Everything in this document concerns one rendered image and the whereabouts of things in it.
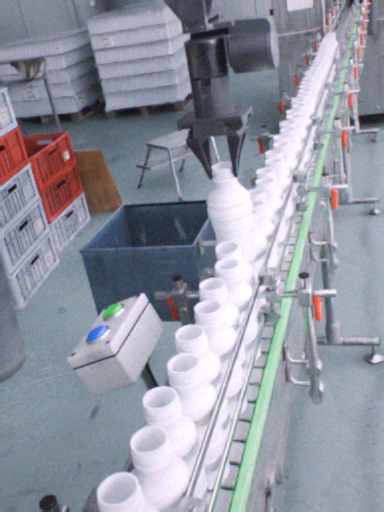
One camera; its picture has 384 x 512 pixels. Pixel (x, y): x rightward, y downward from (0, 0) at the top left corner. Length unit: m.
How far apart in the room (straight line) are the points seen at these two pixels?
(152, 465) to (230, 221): 0.45
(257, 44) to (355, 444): 1.65
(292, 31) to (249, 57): 4.75
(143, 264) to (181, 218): 0.30
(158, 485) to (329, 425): 1.75
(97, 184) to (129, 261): 3.01
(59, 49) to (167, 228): 6.38
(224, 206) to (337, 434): 1.49
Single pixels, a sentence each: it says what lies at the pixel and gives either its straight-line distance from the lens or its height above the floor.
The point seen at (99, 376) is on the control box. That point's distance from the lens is 0.87.
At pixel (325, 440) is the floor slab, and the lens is 2.28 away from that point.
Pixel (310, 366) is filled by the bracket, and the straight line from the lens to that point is 1.03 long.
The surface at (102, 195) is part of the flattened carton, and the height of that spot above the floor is 0.14.
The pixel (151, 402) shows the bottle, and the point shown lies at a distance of 0.67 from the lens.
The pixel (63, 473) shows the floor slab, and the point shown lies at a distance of 2.39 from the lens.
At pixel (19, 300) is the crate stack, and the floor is 0.06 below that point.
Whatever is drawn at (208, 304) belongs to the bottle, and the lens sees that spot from 0.80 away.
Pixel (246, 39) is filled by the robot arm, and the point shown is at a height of 1.46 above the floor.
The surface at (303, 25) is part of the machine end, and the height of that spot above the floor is 0.93.
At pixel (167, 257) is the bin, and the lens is 1.51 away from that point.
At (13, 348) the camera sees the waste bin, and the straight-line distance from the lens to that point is 2.95.
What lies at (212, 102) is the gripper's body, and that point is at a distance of 0.89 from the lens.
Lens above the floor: 1.56
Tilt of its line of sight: 25 degrees down
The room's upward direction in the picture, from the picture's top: 11 degrees counter-clockwise
